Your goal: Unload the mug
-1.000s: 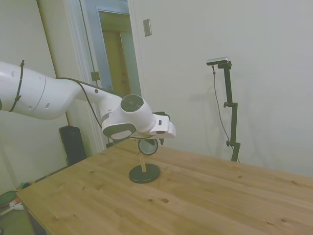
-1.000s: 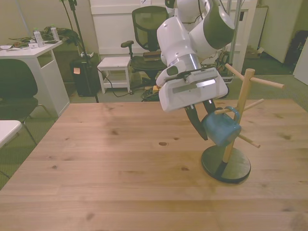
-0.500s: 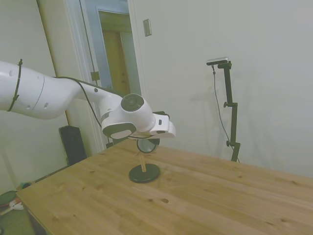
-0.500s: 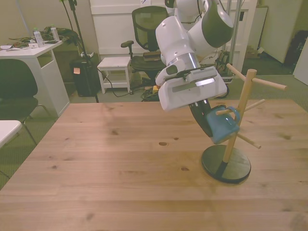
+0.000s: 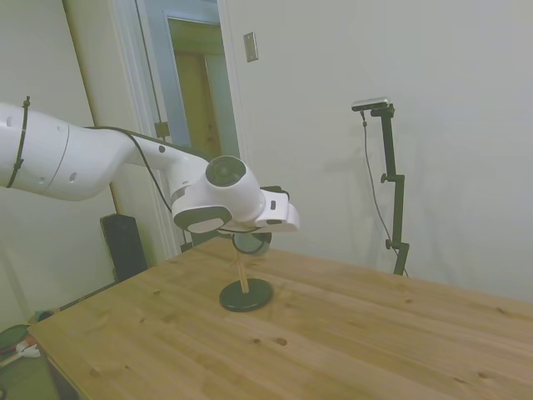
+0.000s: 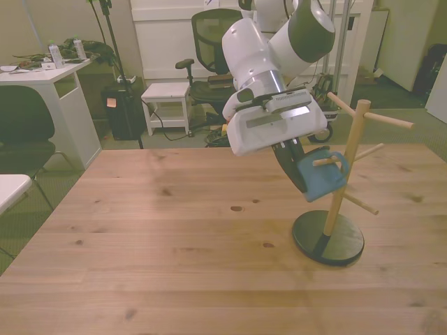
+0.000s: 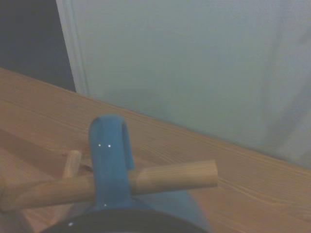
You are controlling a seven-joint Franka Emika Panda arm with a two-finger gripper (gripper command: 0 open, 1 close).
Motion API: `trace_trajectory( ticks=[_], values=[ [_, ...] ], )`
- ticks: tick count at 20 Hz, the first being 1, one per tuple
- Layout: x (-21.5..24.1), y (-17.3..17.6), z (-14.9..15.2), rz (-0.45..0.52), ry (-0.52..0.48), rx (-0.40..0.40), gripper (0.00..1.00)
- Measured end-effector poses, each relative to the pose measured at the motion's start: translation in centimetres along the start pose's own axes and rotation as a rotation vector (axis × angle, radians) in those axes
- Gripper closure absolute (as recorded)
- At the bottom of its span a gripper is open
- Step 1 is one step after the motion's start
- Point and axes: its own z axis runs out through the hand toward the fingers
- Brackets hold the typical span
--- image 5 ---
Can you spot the black tall speaker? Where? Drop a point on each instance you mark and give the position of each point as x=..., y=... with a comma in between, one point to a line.
x=123, y=246

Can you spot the black round disc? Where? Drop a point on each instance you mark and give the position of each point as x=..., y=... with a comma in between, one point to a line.
x=12, y=337

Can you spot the wooden mug tree black base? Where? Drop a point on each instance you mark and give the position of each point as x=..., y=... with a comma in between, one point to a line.
x=245, y=298

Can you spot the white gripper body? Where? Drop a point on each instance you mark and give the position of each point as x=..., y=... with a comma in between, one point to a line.
x=283, y=216

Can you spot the metal wall switch plate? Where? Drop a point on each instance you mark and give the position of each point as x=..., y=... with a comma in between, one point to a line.
x=250, y=47

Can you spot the black camera stand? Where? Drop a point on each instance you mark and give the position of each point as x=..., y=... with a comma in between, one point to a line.
x=399, y=208

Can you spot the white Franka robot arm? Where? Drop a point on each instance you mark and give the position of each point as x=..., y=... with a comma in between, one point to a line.
x=83, y=162

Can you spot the white door frame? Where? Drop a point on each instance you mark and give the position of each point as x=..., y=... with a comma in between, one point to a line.
x=125, y=62

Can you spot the grey exterior camera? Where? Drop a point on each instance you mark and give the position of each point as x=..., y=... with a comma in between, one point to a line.
x=370, y=103

